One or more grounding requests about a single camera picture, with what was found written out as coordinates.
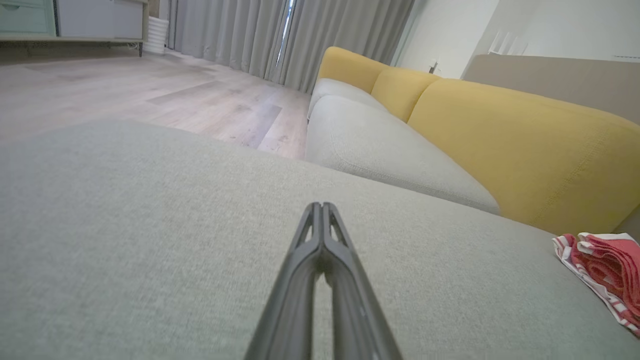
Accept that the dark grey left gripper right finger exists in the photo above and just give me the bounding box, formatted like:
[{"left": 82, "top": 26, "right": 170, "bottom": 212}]
[{"left": 322, "top": 202, "right": 404, "bottom": 360}]

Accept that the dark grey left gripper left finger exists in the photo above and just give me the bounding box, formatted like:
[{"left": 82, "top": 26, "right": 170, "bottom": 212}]
[{"left": 243, "top": 202, "right": 324, "bottom": 360}]

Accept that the large grey sofa seat cushion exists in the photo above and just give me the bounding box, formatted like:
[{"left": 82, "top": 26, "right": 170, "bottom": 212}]
[{"left": 0, "top": 119, "right": 640, "bottom": 360}]

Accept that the small grey sofa seat cushion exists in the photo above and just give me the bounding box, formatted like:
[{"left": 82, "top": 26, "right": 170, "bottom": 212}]
[{"left": 307, "top": 77, "right": 392, "bottom": 122}]

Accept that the small yellow sofa back cushion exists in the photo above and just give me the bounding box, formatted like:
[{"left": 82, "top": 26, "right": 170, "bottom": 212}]
[{"left": 370, "top": 67, "right": 443, "bottom": 124}]

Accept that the large yellow sofa back cushion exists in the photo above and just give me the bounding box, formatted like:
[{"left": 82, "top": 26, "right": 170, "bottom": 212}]
[{"left": 407, "top": 78, "right": 640, "bottom": 237}]

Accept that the red jersey with striped trim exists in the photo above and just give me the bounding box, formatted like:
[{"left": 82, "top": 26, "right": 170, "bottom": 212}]
[{"left": 551, "top": 231, "right": 640, "bottom": 337}]

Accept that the grey pleated curtain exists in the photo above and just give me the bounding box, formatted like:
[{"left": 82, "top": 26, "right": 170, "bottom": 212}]
[{"left": 167, "top": 0, "right": 416, "bottom": 95}]

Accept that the white ribbed cylinder appliance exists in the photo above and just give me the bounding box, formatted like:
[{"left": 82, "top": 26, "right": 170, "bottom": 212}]
[{"left": 143, "top": 15, "right": 170, "bottom": 55}]

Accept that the white and grey sideboard cabinet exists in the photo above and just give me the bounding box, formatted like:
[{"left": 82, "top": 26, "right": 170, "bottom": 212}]
[{"left": 0, "top": 0, "right": 150, "bottom": 56}]

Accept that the beige wall panel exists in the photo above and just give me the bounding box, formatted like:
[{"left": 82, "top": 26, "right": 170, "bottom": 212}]
[{"left": 461, "top": 53, "right": 640, "bottom": 126}]

